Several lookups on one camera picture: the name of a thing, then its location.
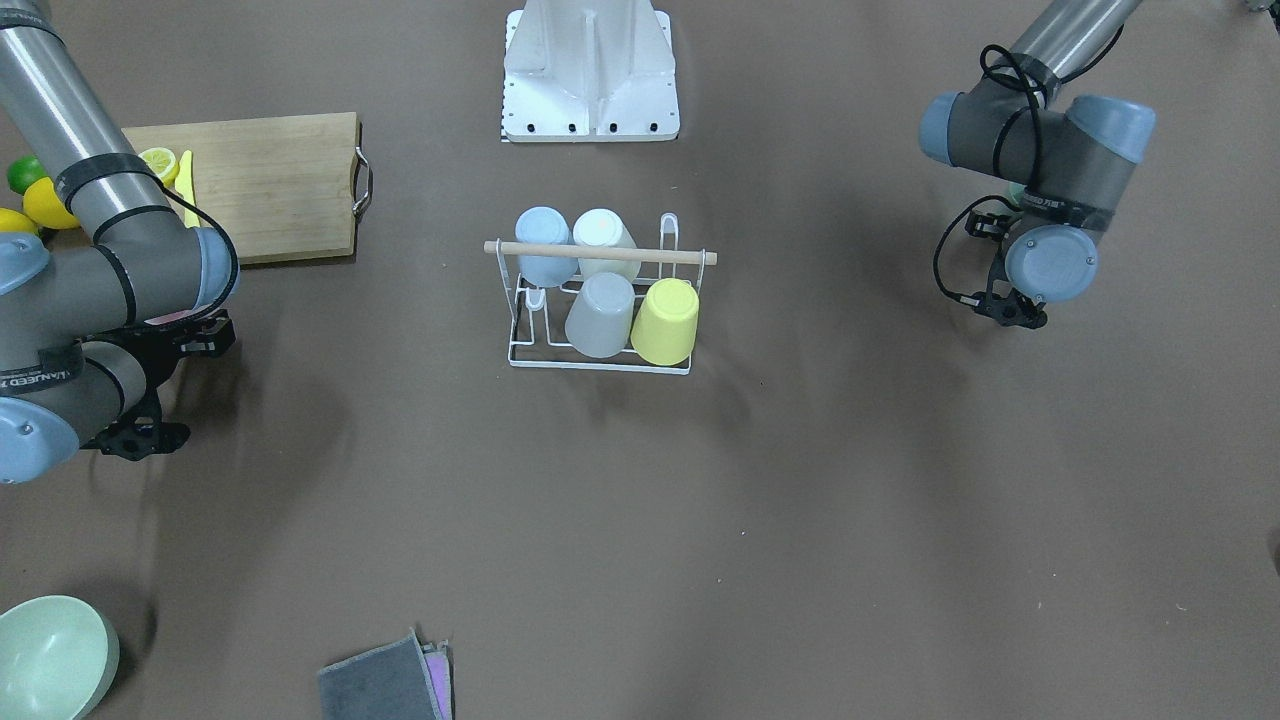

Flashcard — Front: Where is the cream plastic cup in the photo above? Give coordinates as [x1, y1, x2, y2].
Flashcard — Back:
[572, 208, 641, 283]

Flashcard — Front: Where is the yellow plastic cup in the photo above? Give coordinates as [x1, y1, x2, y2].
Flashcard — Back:
[630, 278, 700, 366]

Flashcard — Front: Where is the yellow plastic knife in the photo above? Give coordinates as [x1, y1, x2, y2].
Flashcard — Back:
[174, 149, 202, 228]

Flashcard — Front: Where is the white wire cup holder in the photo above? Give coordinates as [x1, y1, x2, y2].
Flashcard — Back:
[484, 206, 719, 375]

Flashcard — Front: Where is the bamboo cutting board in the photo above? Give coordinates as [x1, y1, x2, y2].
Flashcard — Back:
[123, 111, 370, 266]

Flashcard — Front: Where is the purple cleaning cloth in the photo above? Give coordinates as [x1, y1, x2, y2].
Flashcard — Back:
[421, 644, 454, 719]

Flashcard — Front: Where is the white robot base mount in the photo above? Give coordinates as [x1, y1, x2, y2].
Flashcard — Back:
[500, 1, 681, 143]

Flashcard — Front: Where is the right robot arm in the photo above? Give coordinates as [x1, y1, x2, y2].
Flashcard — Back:
[1, 1, 241, 486]

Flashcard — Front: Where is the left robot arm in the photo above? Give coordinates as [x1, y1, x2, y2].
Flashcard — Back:
[918, 1, 1157, 329]

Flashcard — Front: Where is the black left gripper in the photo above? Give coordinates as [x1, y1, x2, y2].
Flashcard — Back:
[964, 210, 1048, 331]

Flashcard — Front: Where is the grey cleaning cloth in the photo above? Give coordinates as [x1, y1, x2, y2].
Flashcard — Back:
[317, 632, 451, 719]

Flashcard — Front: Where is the whole yellow lemon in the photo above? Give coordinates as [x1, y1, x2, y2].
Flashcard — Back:
[22, 177, 81, 231]

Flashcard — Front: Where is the grey plastic cup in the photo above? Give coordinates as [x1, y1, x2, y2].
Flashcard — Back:
[564, 272, 635, 359]

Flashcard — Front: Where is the green lime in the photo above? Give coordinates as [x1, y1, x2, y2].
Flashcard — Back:
[5, 154, 49, 195]

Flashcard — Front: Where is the upper lemon half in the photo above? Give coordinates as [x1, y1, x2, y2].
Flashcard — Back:
[138, 146, 180, 188]

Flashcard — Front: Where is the blue plastic cup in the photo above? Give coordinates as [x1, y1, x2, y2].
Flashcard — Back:
[515, 206, 580, 290]

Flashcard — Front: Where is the green plastic bowl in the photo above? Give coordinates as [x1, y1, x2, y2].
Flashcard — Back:
[1, 594, 120, 719]

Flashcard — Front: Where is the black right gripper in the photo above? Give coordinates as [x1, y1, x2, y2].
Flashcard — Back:
[82, 310, 236, 461]

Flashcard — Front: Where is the pink plastic cup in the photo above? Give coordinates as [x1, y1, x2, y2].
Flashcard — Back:
[145, 309, 201, 327]

